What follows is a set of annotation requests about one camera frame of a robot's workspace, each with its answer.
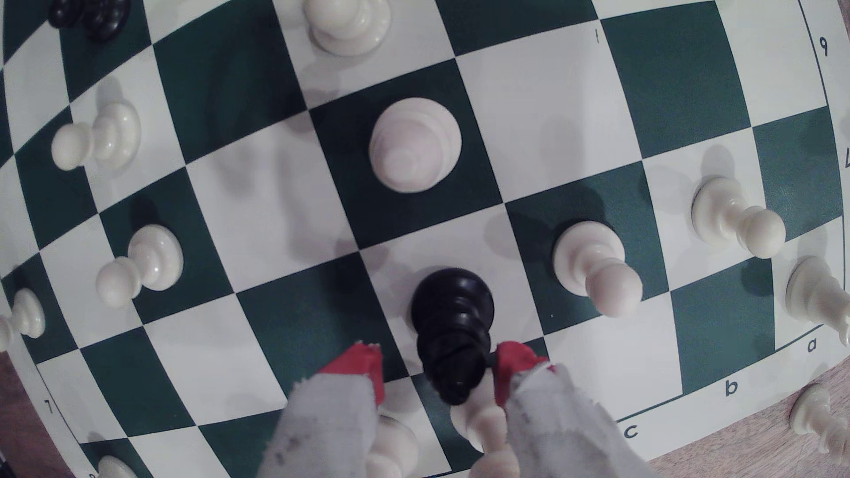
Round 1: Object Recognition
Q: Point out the white chess king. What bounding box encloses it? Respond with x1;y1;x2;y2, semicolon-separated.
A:
365;415;421;478

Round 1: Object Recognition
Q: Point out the white chess rook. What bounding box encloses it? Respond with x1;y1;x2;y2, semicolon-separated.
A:
96;455;139;478
785;255;850;347

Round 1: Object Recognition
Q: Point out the white chess bishop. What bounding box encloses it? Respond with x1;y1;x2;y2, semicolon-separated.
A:
368;97;462;195

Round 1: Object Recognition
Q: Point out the black chess pawn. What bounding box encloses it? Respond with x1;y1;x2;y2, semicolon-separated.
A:
46;0;131;42

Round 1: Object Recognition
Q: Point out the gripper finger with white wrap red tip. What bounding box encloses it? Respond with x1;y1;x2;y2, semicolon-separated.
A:
493;340;658;478
255;342;386;478

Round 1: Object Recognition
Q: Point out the white chess pawn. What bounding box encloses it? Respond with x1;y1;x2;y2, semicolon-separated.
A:
51;101;142;172
552;220;644;320
302;0;393;57
95;224;184;309
0;287;46;353
691;176;788;260

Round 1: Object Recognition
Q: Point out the small white chess piece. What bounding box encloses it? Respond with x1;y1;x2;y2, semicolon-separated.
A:
789;384;850;466

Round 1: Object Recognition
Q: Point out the white chess queen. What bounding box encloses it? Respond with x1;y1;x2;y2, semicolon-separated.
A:
450;382;522;478

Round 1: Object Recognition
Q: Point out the green white chess mat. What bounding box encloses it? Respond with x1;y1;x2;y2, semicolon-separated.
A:
0;0;850;478

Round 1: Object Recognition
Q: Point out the black chess bishop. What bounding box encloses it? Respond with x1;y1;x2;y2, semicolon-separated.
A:
410;267;496;407

